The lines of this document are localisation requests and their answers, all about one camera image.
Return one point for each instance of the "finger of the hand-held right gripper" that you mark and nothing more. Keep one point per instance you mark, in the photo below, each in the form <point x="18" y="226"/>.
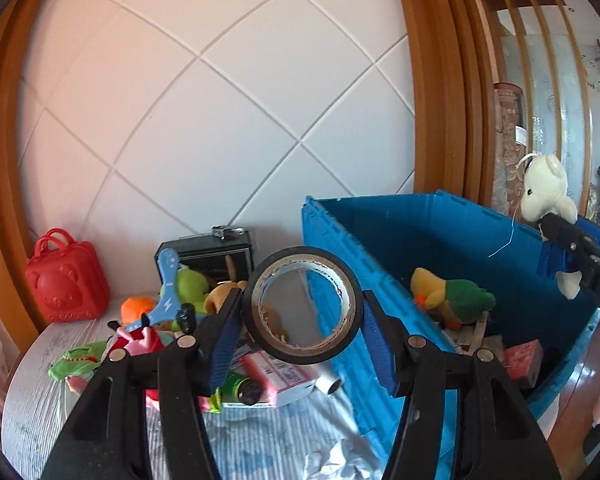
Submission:
<point x="565" y="232"/>

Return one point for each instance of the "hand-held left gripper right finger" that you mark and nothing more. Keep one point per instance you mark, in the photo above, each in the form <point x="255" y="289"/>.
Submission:
<point x="380" y="345"/>

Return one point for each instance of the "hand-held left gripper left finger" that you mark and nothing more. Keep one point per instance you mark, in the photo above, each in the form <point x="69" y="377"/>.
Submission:
<point x="225" y="340"/>

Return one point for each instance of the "black tape roll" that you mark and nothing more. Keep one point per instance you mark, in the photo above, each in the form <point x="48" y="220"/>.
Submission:
<point x="355" y="305"/>

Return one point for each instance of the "small white bear plush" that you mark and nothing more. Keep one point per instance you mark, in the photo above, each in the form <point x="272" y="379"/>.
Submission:
<point x="542" y="185"/>

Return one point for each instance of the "green yellow duck plush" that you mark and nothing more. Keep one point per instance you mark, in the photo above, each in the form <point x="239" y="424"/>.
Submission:
<point x="460" y="297"/>

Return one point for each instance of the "blue plastic bin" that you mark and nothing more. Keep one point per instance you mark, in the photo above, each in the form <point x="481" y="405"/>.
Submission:
<point x="430" y="240"/>

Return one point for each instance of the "brown teddy bear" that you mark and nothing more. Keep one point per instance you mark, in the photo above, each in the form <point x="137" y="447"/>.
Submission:
<point x="220" y="297"/>

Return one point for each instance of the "small black toy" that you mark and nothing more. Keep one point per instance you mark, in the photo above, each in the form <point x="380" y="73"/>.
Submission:
<point x="185" y="317"/>

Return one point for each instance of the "green packet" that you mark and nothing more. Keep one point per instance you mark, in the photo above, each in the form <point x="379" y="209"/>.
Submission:
<point x="235" y="385"/>

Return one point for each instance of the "pink packet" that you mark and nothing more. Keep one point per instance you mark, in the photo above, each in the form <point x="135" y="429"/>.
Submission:
<point x="275" y="372"/>

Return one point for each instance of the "green plush toy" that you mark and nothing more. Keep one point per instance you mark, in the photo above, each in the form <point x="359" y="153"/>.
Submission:
<point x="192" y="285"/>

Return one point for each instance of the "white paper roll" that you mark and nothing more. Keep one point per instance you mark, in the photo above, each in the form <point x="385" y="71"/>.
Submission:
<point x="327" y="384"/>

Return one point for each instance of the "blue plastic boomerang toy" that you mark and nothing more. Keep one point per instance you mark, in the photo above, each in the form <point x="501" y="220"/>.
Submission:
<point x="167" y="285"/>

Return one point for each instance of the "pink pig plush red dress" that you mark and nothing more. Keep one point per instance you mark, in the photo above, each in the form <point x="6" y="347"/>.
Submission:
<point x="140" y="337"/>

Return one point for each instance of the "black box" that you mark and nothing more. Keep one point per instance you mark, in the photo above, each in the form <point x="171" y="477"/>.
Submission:
<point x="205" y="250"/>

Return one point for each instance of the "orange plush toy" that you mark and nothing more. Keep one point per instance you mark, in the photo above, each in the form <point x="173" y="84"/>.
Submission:
<point x="137" y="307"/>

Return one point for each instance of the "wooden toy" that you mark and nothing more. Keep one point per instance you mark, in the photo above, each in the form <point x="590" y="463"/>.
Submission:
<point x="472" y="332"/>

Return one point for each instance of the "pink box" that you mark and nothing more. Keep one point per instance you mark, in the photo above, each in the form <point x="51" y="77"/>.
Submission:
<point x="522" y="360"/>

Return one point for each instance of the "metal clip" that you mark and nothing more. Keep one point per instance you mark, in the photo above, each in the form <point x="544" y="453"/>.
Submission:
<point x="227" y="232"/>

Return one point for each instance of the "crumpled silver sheet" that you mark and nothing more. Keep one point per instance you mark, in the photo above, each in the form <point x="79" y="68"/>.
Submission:
<point x="290" y="440"/>

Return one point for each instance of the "green crocodile plush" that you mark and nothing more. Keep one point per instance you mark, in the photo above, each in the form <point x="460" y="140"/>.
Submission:
<point x="77" y="360"/>

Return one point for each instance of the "red bear carry case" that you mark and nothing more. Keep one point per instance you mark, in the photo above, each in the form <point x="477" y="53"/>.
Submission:
<point x="65" y="285"/>

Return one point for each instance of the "wooden slat partition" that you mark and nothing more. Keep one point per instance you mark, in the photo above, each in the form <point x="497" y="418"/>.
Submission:
<point x="517" y="25"/>

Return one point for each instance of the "wooden door frame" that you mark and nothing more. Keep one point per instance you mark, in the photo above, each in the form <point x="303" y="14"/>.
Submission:
<point x="5" y="135"/>
<point x="430" y="85"/>

